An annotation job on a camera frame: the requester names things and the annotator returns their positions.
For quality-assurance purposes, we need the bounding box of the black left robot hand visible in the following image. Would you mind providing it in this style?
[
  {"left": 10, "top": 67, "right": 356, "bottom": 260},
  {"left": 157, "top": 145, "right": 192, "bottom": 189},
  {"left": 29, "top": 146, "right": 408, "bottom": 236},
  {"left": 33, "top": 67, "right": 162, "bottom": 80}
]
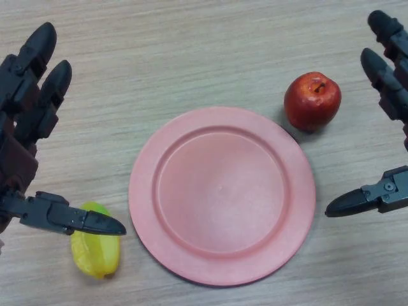
[{"left": 0, "top": 22, "right": 128, "bottom": 252}]

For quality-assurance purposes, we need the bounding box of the yellow starfruit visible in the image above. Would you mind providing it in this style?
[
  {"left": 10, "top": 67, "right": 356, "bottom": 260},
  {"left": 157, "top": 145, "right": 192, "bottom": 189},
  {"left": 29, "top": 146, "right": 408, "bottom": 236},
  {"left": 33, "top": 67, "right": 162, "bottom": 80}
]
[{"left": 70, "top": 200, "right": 122, "bottom": 281}]

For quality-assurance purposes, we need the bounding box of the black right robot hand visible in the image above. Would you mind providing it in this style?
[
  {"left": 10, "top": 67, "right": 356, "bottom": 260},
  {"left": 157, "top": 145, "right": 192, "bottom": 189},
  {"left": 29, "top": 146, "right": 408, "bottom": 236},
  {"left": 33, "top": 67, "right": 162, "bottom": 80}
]
[{"left": 324, "top": 10, "right": 408, "bottom": 218}]

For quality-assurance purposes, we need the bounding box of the pink round plate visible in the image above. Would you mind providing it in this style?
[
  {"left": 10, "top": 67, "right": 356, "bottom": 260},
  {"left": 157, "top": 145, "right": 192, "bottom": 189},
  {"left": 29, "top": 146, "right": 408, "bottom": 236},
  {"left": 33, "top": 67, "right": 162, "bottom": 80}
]
[{"left": 128, "top": 106, "right": 317, "bottom": 286}]

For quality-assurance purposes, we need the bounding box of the red apple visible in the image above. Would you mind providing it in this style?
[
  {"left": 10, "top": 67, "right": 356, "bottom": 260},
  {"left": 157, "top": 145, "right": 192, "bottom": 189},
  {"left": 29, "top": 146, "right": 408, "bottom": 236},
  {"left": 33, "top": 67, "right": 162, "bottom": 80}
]
[{"left": 284, "top": 71, "right": 342, "bottom": 133}]

